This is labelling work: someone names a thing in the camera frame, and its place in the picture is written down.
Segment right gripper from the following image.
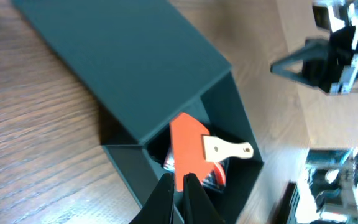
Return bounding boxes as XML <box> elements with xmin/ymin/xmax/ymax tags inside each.
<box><xmin>270</xmin><ymin>27</ymin><xmax>358</xmax><ymax>95</ymax></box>

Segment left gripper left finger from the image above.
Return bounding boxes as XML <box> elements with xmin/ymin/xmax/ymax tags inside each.
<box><xmin>129</xmin><ymin>174</ymin><xmax>174</xmax><ymax>224</ymax></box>

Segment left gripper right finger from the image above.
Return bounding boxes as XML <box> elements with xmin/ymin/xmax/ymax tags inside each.
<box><xmin>183</xmin><ymin>173</ymin><xmax>224</xmax><ymax>224</ymax></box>

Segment blue drill bit case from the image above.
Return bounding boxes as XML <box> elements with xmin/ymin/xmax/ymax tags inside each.
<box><xmin>163</xmin><ymin>147</ymin><xmax>229</xmax><ymax>193</ymax></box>

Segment orange scraper wooden handle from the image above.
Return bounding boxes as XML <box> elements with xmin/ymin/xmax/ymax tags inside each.
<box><xmin>170</xmin><ymin>113</ymin><xmax>254</xmax><ymax>192</ymax></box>

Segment black gift box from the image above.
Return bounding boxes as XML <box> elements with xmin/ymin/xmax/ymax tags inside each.
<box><xmin>11</xmin><ymin>0</ymin><xmax>264</xmax><ymax>224</ymax></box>

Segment red handled pliers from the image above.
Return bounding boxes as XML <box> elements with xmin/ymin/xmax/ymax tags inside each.
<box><xmin>213</xmin><ymin>162</ymin><xmax>226</xmax><ymax>186</ymax></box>

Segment cluttered background equipment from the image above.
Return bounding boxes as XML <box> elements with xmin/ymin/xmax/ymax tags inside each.
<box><xmin>272</xmin><ymin>147</ymin><xmax>358</xmax><ymax>224</ymax></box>

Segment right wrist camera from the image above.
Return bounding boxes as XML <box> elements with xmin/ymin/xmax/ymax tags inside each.
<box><xmin>312</xmin><ymin>0</ymin><xmax>358</xmax><ymax>50</ymax></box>

